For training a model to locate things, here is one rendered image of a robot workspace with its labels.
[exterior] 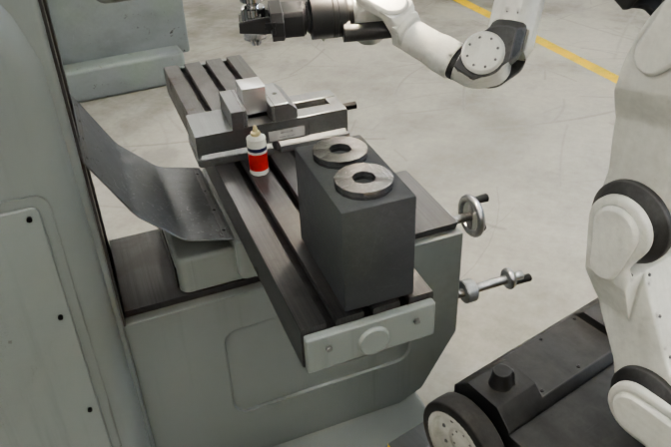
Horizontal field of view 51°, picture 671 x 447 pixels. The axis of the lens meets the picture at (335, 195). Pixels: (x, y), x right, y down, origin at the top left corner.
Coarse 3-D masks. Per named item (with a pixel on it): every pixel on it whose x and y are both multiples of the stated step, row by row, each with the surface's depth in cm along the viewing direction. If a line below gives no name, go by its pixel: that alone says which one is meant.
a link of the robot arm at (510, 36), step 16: (496, 0) 127; (512, 0) 125; (528, 0) 124; (544, 0) 127; (496, 16) 126; (512, 16) 125; (528, 16) 124; (480, 32) 124; (496, 32) 124; (512, 32) 123; (528, 32) 125; (464, 48) 125; (480, 48) 124; (496, 48) 123; (512, 48) 122; (528, 48) 126; (464, 64) 125; (480, 64) 124; (496, 64) 123; (512, 64) 132
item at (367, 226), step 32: (320, 160) 110; (352, 160) 109; (320, 192) 107; (352, 192) 101; (384, 192) 102; (320, 224) 111; (352, 224) 101; (384, 224) 103; (320, 256) 116; (352, 256) 104; (384, 256) 106; (352, 288) 107; (384, 288) 109
